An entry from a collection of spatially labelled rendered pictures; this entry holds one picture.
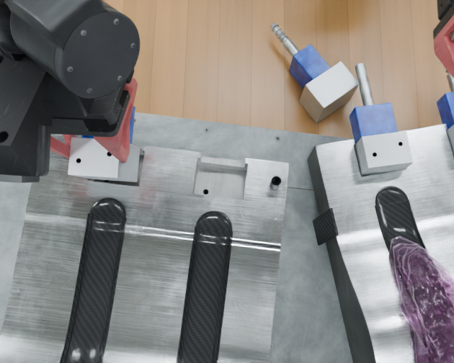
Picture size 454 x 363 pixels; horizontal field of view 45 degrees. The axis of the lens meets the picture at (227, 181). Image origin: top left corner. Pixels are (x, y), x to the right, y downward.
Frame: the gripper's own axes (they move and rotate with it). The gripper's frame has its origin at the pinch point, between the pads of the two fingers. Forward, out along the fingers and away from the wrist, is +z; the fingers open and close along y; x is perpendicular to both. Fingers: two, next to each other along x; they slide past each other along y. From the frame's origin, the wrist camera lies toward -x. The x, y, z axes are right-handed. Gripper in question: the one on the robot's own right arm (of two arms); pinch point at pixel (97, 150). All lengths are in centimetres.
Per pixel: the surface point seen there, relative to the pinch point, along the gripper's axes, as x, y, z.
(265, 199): 0.8, 15.4, 8.0
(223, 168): 4.8, 10.3, 8.5
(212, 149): 10.6, 7.4, 12.7
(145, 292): -9.6, 4.6, 9.9
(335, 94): 16.3, 21.7, 8.5
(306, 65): 19.4, 18.1, 7.1
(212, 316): -10.5, 11.2, 12.1
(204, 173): 3.9, 8.3, 8.4
